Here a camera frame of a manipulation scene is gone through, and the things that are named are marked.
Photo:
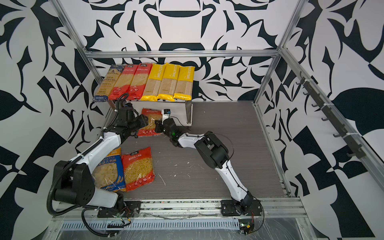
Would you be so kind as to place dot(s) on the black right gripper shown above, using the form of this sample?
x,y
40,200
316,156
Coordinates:
x,y
159,126

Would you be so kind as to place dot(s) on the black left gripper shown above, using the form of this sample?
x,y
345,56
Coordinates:
x,y
144,121

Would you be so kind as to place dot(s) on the red macaroni bag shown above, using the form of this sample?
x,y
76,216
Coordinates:
x,y
149,130
138,169

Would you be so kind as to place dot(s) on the red noodle bag long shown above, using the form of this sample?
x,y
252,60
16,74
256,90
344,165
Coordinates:
x,y
139,81

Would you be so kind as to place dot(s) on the yellow spaghetti bag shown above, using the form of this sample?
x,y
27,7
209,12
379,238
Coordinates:
x,y
152,87
169,83
184,86

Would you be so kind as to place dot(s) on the red long spaghetti bag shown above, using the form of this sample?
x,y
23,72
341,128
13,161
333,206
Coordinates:
x,y
124,81

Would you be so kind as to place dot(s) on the blue-ended spaghetti bag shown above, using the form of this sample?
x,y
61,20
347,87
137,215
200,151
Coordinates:
x,y
108,83

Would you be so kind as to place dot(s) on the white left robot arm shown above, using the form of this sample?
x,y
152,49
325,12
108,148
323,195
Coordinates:
x,y
73,186

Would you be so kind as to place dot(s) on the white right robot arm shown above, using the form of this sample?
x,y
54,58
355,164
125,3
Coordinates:
x,y
216,156

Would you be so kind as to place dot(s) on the white two-tier shelf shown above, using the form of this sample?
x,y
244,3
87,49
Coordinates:
x,y
183,110

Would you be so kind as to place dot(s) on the blue-bottom pasta bag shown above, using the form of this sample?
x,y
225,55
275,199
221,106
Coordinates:
x,y
109,174

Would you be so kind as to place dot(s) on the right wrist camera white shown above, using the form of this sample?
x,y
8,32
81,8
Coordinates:
x,y
166,114

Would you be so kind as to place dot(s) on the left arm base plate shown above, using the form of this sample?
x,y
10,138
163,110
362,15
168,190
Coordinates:
x,y
126,210

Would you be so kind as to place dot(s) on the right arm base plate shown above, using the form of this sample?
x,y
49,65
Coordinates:
x,y
232,208

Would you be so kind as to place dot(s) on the white slotted cable duct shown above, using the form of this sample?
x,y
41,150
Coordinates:
x,y
161,224

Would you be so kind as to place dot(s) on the aluminium frame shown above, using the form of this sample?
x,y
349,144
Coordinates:
x,y
371,161

